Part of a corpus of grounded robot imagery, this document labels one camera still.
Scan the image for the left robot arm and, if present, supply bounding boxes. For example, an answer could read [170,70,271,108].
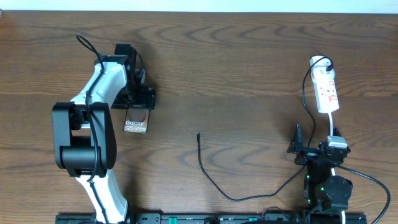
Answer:
[52,52,155,223]

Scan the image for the white USB charger plug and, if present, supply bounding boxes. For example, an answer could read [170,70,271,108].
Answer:
[310,55,333,72]

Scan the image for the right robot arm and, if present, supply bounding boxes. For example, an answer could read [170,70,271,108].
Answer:
[287,124,353,223]

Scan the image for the white power strip cord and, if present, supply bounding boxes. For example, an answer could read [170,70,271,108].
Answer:
[328,112,346,224]

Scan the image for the black charger cable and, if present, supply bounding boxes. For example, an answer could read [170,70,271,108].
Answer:
[197,56,335,202]

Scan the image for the white power strip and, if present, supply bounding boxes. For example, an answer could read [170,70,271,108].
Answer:
[311,66,339,114]

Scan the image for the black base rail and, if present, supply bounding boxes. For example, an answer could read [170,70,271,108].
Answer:
[55,210,368,224]

